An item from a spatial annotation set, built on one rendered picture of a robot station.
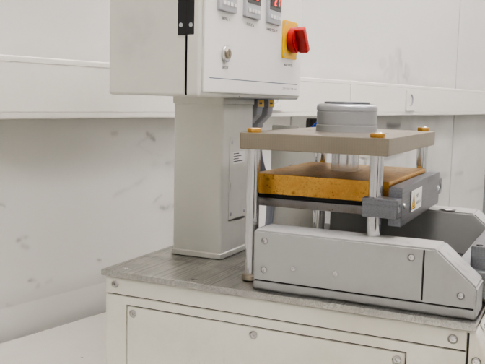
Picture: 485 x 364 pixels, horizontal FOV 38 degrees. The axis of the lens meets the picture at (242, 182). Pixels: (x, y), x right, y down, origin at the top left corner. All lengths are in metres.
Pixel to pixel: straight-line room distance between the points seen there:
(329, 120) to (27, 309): 0.64
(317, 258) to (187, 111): 0.30
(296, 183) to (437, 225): 0.26
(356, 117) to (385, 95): 1.32
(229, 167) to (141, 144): 0.46
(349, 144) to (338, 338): 0.21
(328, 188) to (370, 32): 1.43
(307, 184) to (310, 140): 0.07
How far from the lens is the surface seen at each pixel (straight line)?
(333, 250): 0.79
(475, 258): 0.82
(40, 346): 1.21
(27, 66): 1.18
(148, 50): 0.88
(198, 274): 0.90
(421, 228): 1.05
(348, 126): 0.90
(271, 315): 0.83
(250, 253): 0.86
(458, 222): 1.04
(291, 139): 0.82
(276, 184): 0.87
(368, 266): 0.78
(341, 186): 0.84
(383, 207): 0.79
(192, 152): 0.98
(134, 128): 1.40
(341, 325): 0.80
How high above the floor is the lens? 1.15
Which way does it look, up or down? 7 degrees down
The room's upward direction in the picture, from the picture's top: 1 degrees clockwise
